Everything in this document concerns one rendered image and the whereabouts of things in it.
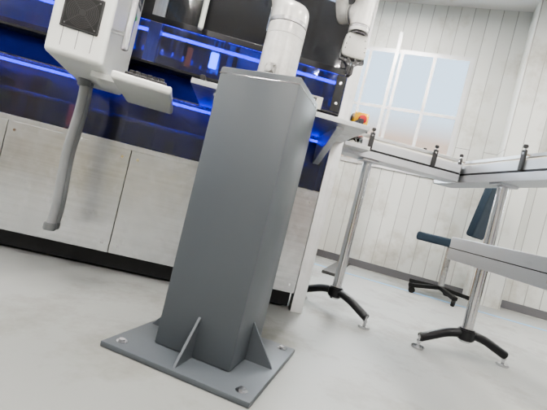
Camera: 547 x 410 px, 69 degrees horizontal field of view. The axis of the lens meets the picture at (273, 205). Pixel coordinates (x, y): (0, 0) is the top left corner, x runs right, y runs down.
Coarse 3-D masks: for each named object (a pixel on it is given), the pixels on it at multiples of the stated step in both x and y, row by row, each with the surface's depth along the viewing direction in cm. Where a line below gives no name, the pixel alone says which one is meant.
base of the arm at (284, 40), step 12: (276, 24) 119; (288, 24) 118; (276, 36) 118; (288, 36) 118; (300, 36) 120; (264, 48) 121; (276, 48) 118; (288, 48) 118; (300, 48) 122; (264, 60) 120; (276, 60) 118; (288, 60) 119; (276, 72) 118; (288, 72) 119
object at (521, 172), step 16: (480, 160) 203; (496, 160) 190; (512, 160) 189; (528, 160) 165; (544, 160) 157; (464, 176) 209; (480, 176) 195; (496, 176) 184; (512, 176) 173; (528, 176) 163; (544, 176) 155
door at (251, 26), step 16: (176, 0) 183; (192, 0) 184; (224, 0) 185; (240, 0) 186; (256, 0) 187; (176, 16) 183; (192, 16) 184; (208, 16) 185; (224, 16) 186; (240, 16) 186; (256, 16) 187; (224, 32) 186; (240, 32) 187; (256, 32) 187
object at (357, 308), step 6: (312, 288) 223; (318, 288) 219; (324, 288) 216; (330, 288) 211; (336, 288) 209; (342, 288) 211; (330, 294) 210; (336, 294) 209; (342, 294) 207; (348, 294) 206; (348, 300) 203; (354, 300) 202; (354, 306) 200; (360, 306) 200; (360, 312) 197; (366, 312) 197; (366, 318) 196; (360, 324) 197
